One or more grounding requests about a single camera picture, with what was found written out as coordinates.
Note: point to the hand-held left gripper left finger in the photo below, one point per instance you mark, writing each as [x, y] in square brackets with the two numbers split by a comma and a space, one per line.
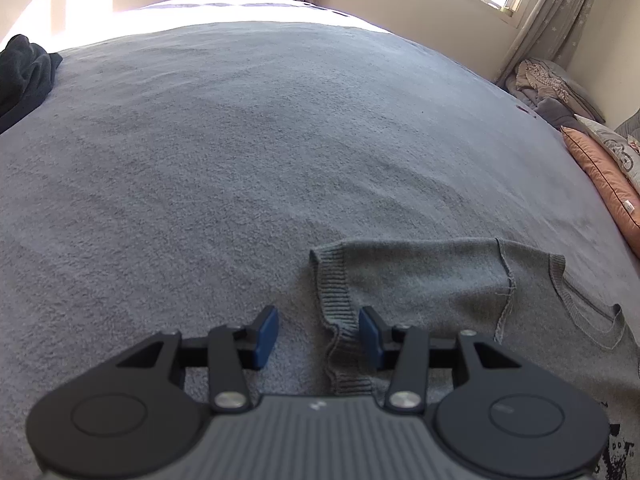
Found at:
[265, 340]

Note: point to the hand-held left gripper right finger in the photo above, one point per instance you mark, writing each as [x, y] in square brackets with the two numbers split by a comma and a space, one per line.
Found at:
[371, 340]

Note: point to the grey knit sweater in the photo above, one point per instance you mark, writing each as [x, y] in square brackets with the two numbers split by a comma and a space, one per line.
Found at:
[440, 285]

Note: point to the grey bed blanket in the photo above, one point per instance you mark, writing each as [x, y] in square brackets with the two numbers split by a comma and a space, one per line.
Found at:
[250, 160]

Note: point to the small red object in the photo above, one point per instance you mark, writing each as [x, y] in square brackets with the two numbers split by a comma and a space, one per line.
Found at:
[527, 111]

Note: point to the orange pillow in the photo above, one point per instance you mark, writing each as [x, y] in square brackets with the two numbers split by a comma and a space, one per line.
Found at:
[600, 175]

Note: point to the crumpled bedding pile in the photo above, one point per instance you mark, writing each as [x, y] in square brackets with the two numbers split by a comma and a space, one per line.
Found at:
[545, 85]

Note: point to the grey floral pillow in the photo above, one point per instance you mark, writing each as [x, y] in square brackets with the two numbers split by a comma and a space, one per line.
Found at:
[617, 147]

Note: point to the grey quilted headboard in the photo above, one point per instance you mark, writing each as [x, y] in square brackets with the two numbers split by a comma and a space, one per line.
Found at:
[630, 127]

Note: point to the dark blue cloth pile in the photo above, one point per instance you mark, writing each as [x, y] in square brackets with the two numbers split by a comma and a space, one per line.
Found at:
[25, 80]

